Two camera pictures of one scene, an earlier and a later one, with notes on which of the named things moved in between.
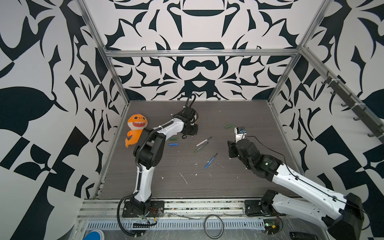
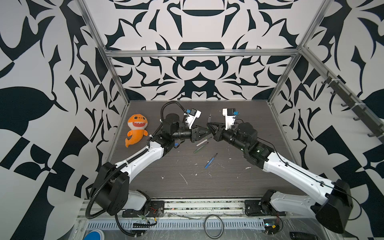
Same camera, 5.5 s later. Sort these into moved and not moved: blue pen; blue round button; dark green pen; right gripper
Moved: right gripper
Not moved: blue pen; dark green pen; blue round button
